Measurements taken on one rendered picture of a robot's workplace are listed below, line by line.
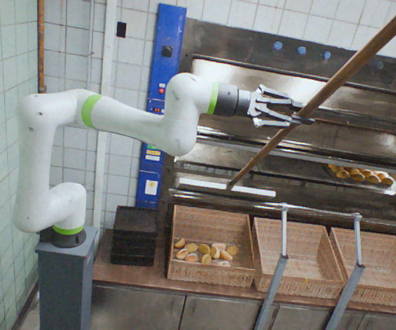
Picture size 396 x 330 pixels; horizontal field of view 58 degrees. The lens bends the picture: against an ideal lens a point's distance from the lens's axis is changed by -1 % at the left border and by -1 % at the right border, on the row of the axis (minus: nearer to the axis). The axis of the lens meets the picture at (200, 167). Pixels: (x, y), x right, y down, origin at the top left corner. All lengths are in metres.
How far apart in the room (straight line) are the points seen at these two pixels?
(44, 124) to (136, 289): 1.44
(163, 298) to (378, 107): 1.85
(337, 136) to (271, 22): 0.88
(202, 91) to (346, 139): 1.75
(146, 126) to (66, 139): 1.49
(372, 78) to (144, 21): 1.46
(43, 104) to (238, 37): 1.39
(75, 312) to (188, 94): 1.17
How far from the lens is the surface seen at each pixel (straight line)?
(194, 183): 1.99
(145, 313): 2.51
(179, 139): 0.99
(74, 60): 2.36
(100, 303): 2.49
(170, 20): 2.20
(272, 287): 2.32
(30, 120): 1.19
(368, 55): 0.83
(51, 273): 1.66
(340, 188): 2.77
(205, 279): 2.41
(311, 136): 2.51
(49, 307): 1.81
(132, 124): 1.10
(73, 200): 1.46
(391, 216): 3.07
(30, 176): 1.30
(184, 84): 0.98
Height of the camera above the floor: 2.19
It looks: 25 degrees down
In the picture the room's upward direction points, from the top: 11 degrees clockwise
